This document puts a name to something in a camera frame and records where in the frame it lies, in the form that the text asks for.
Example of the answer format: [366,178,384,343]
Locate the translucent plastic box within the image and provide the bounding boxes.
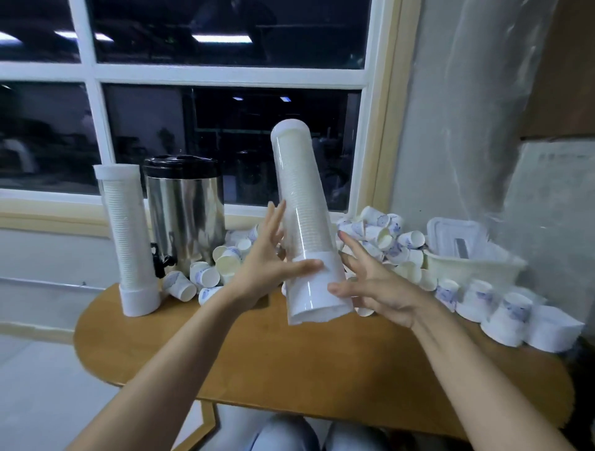
[423,243,529,289]

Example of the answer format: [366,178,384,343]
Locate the person's blue jeans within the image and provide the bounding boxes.
[249,415,387,451]

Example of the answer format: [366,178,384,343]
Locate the person's left hand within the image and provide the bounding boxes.
[223,199,327,312]

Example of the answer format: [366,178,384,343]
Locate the person's left forearm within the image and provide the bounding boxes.
[69,292,257,451]

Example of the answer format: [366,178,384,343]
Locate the person's right hand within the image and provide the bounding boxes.
[327,230,438,328]

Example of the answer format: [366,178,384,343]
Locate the person's right forearm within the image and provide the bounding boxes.
[409,302,578,451]

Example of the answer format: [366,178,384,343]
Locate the pile of paper cups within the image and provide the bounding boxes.
[160,206,461,317]

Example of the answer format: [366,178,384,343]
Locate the brown wooden wall cabinet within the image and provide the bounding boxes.
[521,0,595,141]

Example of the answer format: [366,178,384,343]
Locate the white framed window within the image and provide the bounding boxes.
[0,0,420,238]

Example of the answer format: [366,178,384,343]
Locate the stainless steel water dispenser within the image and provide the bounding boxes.
[142,155,227,275]

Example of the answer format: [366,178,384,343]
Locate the white plastic lid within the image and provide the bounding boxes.
[426,216,489,260]

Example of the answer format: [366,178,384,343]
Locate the wooden table leg frame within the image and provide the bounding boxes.
[172,400,219,451]

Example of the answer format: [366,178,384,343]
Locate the clear plastic bag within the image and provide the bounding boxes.
[506,139,595,317]

